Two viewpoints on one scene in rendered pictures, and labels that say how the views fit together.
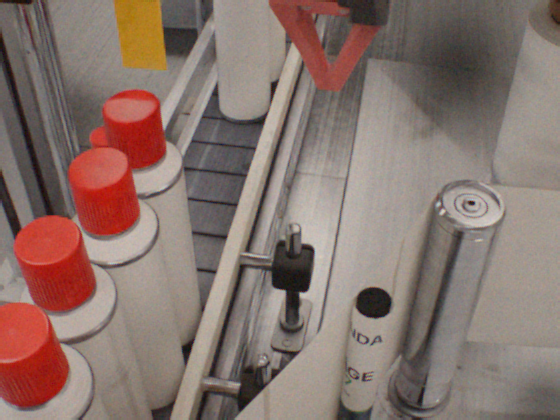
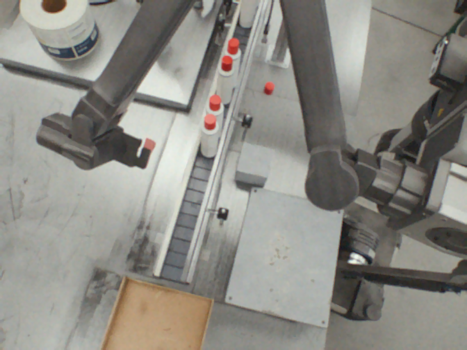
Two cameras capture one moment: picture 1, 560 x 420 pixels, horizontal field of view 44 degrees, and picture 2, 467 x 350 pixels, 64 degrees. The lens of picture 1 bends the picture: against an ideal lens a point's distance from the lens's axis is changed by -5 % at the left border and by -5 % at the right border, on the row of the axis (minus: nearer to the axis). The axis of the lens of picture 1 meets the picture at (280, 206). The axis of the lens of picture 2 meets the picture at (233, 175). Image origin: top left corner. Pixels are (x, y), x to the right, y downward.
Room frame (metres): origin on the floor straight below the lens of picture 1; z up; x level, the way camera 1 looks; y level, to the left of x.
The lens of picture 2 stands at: (1.33, 0.01, 1.96)
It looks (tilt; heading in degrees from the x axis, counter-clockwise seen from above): 69 degrees down; 172
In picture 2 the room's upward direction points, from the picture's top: 12 degrees clockwise
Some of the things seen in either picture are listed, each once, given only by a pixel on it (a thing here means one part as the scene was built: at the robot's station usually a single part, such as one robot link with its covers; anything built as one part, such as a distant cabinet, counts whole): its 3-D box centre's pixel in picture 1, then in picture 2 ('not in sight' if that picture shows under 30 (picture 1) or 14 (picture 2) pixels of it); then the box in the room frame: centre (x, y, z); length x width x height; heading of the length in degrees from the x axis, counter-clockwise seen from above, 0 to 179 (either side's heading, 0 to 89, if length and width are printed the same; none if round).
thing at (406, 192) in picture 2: not in sight; (395, 187); (1.13, 0.28, 1.45); 0.09 x 0.08 x 0.12; 158
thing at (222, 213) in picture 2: not in sight; (215, 216); (1.06, 0.02, 0.91); 0.07 x 0.03 x 0.16; 79
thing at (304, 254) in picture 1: (293, 278); (220, 27); (0.36, -0.01, 0.89); 0.03 x 0.03 x 0.12; 79
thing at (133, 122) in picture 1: (152, 231); (249, 1); (0.32, 0.08, 0.98); 0.05 x 0.05 x 0.20
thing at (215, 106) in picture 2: not in sight; (214, 117); (0.78, 0.00, 0.98); 0.05 x 0.05 x 0.20
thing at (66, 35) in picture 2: not in sight; (62, 21); (0.45, -0.53, 0.95); 0.20 x 0.20 x 0.14
